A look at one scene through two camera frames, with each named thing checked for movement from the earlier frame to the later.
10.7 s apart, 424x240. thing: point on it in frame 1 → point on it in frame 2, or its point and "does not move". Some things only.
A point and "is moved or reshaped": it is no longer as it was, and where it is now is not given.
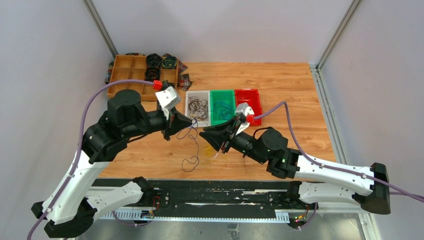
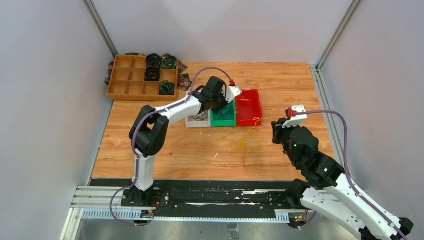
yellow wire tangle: (209, 151) is moved or reshaped
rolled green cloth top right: (169, 61) does not move
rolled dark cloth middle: (152, 73) does not move
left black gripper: (177, 122) → (216, 110)
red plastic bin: (251, 97) does not move
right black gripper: (216, 135) → (277, 128)
